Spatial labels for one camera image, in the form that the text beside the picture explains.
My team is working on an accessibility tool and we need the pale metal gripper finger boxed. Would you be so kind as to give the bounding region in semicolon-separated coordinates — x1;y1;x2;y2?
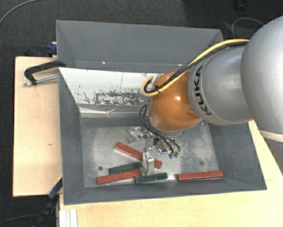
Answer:
126;126;143;144
142;152;155;176

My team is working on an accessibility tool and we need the dark green flat block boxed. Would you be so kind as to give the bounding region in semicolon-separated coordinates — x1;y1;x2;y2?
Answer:
134;172;169;184
108;161;143;175

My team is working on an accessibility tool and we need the red-brown flat block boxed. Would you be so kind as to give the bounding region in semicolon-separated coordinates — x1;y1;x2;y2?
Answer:
176;170;224;182
114;141;163;170
96;169;143;185

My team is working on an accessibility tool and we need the grey metal bin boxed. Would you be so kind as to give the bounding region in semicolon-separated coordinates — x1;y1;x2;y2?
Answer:
55;19;267;205

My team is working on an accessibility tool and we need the pale wood board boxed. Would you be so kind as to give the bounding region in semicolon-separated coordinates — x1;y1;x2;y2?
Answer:
12;56;63;198

